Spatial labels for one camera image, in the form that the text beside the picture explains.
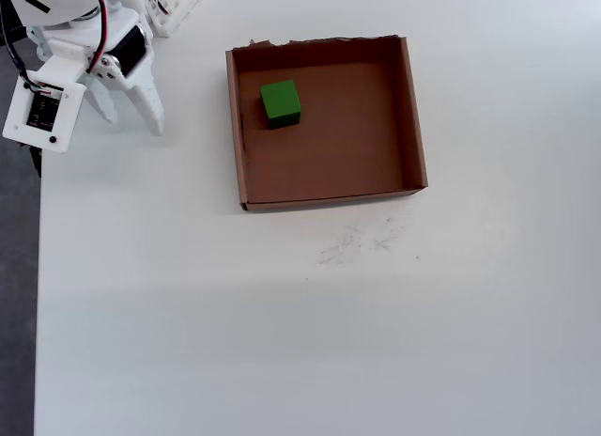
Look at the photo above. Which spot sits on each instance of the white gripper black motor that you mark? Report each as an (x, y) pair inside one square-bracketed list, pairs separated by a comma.
[(139, 77)]

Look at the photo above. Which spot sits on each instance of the green cube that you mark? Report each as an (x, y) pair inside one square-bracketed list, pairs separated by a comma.
[(281, 101)]

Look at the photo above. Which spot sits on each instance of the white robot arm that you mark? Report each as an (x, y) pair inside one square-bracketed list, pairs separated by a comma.
[(66, 4)]

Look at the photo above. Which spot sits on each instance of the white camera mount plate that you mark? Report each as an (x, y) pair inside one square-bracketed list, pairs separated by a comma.
[(63, 126)]

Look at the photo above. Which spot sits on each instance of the brown cardboard box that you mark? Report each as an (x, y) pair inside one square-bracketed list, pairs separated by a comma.
[(328, 140)]

